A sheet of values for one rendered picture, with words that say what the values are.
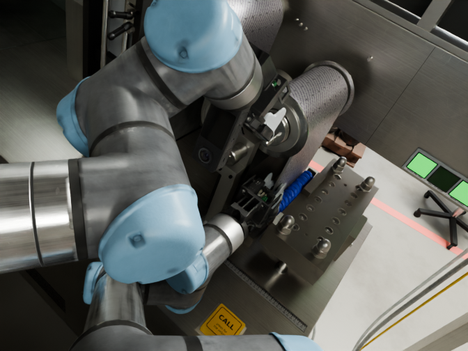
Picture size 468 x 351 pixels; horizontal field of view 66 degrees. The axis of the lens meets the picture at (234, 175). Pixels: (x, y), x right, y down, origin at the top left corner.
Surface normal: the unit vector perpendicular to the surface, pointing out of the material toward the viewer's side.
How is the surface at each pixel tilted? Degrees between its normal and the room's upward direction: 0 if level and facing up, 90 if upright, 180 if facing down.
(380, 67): 90
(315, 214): 0
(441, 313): 0
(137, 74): 55
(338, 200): 0
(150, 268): 90
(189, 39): 50
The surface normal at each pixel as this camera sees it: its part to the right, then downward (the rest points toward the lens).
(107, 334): -0.15, -0.99
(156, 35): -0.26, -0.10
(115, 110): -0.15, -0.59
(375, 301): 0.29, -0.68
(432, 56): -0.58, 0.44
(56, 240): 0.39, 0.38
